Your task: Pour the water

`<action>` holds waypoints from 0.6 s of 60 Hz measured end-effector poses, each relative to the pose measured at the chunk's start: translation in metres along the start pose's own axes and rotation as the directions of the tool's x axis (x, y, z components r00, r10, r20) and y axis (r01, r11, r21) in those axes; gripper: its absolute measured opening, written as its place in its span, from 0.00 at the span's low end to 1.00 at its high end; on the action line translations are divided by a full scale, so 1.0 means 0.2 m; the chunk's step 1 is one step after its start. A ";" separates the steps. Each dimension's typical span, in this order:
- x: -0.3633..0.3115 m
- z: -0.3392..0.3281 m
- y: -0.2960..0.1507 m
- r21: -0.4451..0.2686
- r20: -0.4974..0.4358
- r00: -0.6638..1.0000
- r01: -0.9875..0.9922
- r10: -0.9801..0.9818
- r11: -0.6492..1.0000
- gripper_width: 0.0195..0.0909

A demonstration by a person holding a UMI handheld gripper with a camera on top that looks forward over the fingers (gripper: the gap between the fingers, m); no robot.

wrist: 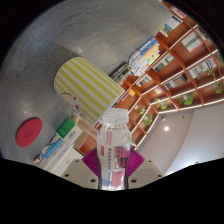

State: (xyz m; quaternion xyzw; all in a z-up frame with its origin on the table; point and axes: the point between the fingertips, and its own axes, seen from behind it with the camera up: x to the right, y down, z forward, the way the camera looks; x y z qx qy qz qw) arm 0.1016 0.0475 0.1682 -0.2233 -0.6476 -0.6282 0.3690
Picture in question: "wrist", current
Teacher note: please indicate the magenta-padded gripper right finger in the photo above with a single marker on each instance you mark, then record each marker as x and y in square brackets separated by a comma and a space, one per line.
[146, 173]

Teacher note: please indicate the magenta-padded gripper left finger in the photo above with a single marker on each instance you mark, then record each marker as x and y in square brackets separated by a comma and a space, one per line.
[80, 173]

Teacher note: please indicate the clear plastic water bottle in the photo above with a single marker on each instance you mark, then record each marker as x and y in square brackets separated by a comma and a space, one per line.
[113, 150]

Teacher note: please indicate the flat green white box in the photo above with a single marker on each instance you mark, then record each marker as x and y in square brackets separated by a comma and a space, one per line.
[68, 130]

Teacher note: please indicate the flat round red coaster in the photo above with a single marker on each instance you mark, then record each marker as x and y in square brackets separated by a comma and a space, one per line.
[29, 132]

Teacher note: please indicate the yellow striped mug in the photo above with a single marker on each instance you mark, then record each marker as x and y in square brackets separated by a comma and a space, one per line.
[88, 86]

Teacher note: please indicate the dark book stack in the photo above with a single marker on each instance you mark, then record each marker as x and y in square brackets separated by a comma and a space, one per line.
[120, 72]

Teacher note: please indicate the wooden shelf unit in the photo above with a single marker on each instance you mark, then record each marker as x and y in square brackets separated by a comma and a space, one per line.
[180, 66]

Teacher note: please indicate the colourful book stack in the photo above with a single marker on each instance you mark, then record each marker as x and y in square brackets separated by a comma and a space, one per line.
[145, 56]

